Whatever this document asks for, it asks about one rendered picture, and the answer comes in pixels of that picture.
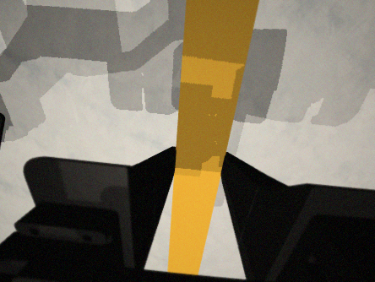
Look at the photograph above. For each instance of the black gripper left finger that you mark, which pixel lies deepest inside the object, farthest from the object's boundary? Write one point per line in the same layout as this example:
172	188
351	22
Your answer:
138	193

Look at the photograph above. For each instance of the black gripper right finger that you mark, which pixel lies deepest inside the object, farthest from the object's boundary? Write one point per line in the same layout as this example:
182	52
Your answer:
269	217

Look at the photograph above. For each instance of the yellow bar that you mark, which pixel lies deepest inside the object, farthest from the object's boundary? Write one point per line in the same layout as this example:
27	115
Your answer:
217	35

